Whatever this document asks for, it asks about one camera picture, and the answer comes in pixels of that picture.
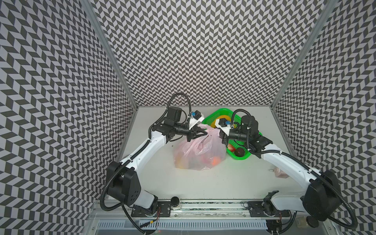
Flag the pink plastic bag peach print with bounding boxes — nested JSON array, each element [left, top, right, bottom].
[[173, 124, 227, 170]]

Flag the large orange fake orange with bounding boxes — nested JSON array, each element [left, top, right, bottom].
[[212, 157, 222, 166]]

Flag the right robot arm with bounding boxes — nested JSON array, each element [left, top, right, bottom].
[[219, 127, 358, 230]]

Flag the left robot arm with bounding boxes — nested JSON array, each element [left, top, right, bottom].
[[99, 107, 207, 215]]

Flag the dark fake plum right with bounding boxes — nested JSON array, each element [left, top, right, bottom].
[[234, 147, 245, 158]]

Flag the green plastic basket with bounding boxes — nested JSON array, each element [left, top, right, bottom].
[[203, 108, 269, 160]]

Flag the white ribbed vent strip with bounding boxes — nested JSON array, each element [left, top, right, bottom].
[[97, 220, 268, 231]]

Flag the black round cap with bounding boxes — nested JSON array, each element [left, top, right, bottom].
[[306, 216, 319, 228]]

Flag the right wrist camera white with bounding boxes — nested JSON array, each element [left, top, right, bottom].
[[214, 117, 233, 130]]

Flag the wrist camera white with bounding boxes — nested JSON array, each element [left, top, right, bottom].
[[214, 117, 233, 130], [188, 110, 205, 130]]

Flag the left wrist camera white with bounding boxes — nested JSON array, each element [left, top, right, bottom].
[[188, 110, 205, 130]]

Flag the pink object near wall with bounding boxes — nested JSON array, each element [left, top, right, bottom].
[[269, 167, 289, 179]]

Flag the black knob on rail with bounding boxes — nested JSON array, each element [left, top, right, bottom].
[[170, 196, 180, 207]]

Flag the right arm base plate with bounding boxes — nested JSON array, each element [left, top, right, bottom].
[[243, 191, 291, 219]]

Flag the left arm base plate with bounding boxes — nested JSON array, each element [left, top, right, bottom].
[[131, 201, 171, 218]]

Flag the aluminium front rail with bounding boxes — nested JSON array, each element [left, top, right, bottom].
[[88, 199, 333, 221]]

